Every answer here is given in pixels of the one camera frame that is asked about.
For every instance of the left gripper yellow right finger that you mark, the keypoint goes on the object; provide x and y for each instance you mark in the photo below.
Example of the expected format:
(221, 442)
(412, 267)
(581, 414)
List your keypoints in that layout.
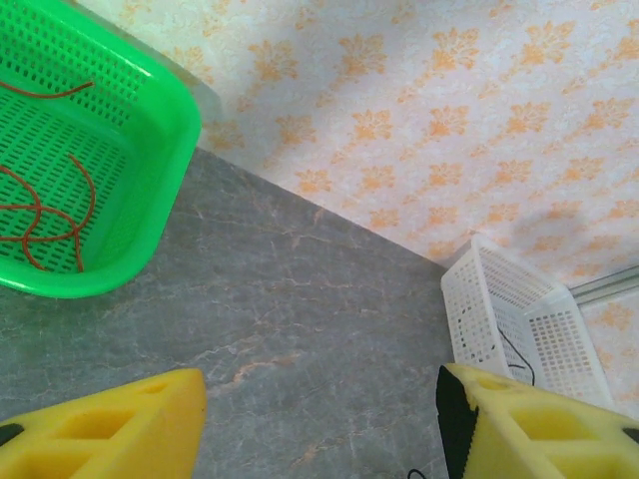
(539, 434)

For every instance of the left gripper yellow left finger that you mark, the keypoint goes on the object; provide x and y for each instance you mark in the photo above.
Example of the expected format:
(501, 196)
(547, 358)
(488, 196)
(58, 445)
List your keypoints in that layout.
(125, 429)

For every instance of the red-brown rubber bands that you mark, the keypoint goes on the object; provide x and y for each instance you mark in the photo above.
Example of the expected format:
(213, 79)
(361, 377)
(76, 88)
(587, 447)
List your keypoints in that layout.
(92, 194)

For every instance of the white plastic basket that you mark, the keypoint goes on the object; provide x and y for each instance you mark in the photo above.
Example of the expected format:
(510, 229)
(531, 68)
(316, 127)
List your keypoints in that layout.
(549, 339)

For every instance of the green plastic basket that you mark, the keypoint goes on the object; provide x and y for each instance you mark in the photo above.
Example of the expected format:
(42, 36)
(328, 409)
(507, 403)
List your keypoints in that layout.
(150, 149)

